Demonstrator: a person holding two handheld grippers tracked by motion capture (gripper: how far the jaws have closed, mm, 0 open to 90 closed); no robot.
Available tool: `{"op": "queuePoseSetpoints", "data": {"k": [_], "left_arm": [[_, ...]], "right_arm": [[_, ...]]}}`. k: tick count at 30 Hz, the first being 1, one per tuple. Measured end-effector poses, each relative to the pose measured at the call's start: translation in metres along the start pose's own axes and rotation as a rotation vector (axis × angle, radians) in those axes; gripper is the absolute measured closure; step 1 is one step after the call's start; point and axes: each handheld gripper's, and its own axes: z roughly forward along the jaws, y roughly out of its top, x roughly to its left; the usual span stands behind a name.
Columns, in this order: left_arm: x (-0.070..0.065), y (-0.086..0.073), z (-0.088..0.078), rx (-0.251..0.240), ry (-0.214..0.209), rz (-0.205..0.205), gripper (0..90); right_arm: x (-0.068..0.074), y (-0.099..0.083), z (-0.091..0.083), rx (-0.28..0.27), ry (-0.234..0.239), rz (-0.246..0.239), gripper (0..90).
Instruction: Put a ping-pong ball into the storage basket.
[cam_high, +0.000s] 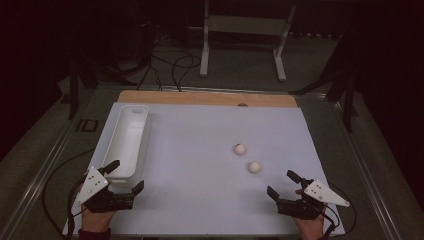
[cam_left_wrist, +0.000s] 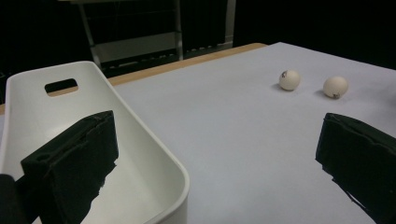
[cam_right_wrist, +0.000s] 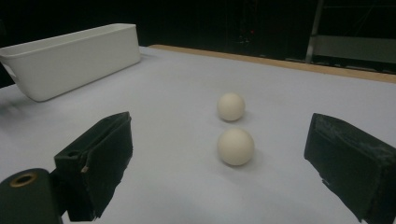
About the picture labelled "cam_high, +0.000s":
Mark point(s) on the black tripod stand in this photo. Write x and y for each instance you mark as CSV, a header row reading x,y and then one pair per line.
x,y
74,96
348,106

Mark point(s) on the person's right hand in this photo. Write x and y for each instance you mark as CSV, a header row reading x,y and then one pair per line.
x,y
311,228

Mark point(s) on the person's left hand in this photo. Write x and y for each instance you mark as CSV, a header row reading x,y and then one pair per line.
x,y
96,220

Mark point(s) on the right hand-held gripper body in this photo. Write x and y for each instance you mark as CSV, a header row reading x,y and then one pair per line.
x,y
320,192

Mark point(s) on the white plastic bin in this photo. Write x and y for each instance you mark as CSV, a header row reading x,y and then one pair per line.
x,y
128,143

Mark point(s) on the white table tennis ball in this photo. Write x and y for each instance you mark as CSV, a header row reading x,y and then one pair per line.
x,y
240,149
254,167

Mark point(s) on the grey metal stand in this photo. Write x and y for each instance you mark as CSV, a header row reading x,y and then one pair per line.
x,y
246,25

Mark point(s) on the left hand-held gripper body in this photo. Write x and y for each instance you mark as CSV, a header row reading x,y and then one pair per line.
x,y
91,185

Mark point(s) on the black rectangular floor frame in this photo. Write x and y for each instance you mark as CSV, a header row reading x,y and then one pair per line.
x,y
87,125

